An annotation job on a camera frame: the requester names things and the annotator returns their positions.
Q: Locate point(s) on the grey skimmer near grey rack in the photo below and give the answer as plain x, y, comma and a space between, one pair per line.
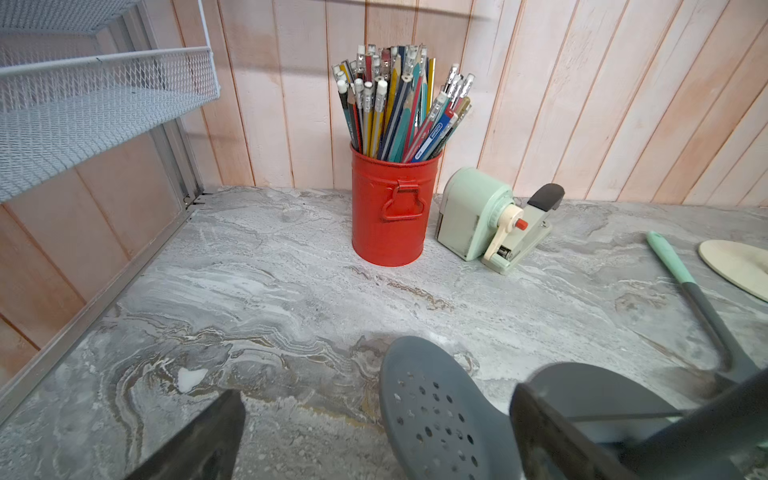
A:
735, 366

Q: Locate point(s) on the cream utensil rack stand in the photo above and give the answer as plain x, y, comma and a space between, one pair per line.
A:
743, 265

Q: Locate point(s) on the white wire mesh shelf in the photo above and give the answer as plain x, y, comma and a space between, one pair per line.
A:
59, 109

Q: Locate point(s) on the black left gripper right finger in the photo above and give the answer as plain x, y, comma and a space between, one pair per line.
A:
550, 447

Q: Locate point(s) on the bundle of pencils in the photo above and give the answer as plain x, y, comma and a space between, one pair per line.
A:
393, 110

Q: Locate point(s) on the red metal pencil cup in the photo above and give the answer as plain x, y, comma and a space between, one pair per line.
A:
391, 205

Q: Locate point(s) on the grey utensil rack stand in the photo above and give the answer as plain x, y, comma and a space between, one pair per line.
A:
644, 432

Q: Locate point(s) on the mint green pencil sharpener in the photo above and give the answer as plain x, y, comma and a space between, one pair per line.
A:
477, 214

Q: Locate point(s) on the large cream skimmer left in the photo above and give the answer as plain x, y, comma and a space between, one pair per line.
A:
437, 421

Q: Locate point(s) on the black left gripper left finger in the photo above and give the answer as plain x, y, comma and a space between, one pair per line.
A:
206, 448

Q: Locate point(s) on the mint stapler black top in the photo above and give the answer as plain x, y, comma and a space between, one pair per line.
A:
528, 231

